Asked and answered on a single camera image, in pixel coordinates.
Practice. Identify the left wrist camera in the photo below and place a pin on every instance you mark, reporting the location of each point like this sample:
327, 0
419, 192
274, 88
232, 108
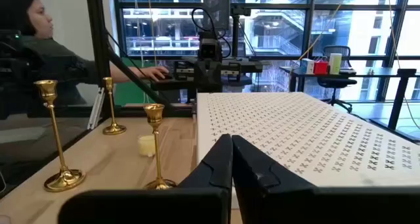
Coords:
209, 51

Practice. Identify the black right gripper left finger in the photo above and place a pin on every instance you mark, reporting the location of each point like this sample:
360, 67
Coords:
216, 171

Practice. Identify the white and blue box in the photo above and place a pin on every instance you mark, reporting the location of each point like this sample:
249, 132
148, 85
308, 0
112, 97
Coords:
307, 66

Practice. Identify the white and green cylinder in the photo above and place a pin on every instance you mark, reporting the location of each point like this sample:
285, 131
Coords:
335, 63

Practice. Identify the black keyboard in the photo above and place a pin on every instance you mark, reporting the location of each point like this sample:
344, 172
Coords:
170, 84

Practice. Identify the black monitor with red label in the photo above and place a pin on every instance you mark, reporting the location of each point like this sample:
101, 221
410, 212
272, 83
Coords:
216, 7

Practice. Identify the medium brass candlestick holder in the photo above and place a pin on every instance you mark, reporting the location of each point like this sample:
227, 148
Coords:
157, 145

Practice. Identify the green panel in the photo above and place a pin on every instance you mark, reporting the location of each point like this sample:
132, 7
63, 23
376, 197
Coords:
131, 89

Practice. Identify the large black-framed window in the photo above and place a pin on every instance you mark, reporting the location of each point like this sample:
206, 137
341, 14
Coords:
308, 7

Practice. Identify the person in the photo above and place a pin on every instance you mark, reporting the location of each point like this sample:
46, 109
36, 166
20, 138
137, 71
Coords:
59, 63

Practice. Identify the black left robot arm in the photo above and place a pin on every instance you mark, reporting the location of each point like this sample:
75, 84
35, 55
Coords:
210, 36

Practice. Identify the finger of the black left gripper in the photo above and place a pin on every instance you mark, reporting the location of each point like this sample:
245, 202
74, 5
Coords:
203, 77
216, 77

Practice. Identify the person's hand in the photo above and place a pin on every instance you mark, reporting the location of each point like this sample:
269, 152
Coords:
152, 72

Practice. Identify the black desk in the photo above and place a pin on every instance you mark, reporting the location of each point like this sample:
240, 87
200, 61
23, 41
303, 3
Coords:
361, 74

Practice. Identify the black monitor post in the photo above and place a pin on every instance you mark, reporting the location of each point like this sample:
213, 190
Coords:
235, 36

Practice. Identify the black office chair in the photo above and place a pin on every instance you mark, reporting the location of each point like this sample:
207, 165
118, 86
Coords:
336, 81

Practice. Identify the tall brass candlestick holder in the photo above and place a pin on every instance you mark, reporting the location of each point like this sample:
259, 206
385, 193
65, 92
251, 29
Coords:
54, 128

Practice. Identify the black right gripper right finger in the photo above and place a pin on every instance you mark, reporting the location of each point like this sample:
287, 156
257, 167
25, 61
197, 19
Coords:
252, 171

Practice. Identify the red box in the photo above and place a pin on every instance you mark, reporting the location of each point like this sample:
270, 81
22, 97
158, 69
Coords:
321, 68

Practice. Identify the white perforated metal shelf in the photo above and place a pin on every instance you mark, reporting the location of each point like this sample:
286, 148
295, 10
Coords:
295, 128

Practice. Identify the black aluminium rig frame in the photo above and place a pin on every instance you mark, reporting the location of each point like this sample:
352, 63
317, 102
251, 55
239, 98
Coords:
96, 36

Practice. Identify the white aluminium profile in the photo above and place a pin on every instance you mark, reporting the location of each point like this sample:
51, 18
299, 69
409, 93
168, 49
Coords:
96, 109

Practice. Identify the black machine with green light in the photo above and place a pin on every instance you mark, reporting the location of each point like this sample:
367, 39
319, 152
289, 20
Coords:
16, 69

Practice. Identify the short brass candlestick holder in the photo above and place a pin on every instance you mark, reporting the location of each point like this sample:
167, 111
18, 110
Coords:
112, 119

